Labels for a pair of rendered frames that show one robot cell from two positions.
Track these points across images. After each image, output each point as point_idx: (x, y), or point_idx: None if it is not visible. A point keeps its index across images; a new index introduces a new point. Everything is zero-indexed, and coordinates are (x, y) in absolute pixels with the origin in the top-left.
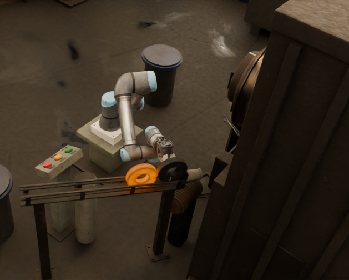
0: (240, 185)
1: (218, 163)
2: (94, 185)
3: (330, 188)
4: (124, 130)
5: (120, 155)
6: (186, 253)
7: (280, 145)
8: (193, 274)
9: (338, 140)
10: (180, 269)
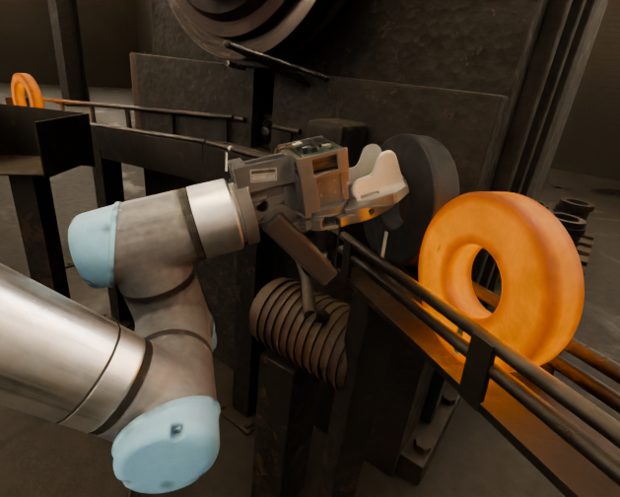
0: (530, 56)
1: (350, 142)
2: None
3: None
4: (12, 331)
5: (146, 484)
6: (317, 469)
7: None
8: (405, 440)
9: None
10: (368, 488)
